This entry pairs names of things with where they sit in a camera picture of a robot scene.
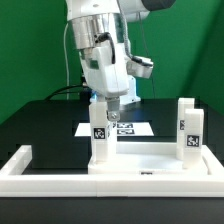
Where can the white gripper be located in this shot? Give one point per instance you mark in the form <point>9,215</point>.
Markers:
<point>106,78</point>

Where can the white desk top tray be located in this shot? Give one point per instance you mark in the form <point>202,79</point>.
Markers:
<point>144,158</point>

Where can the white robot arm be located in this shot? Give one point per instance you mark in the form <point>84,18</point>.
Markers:
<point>100,34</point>

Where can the marker tag sheet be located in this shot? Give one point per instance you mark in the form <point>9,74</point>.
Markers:
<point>123,129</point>

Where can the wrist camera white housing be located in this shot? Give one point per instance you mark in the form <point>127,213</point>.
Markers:
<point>142,69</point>

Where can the white U-shaped frame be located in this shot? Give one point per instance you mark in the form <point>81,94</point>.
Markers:
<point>14,183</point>

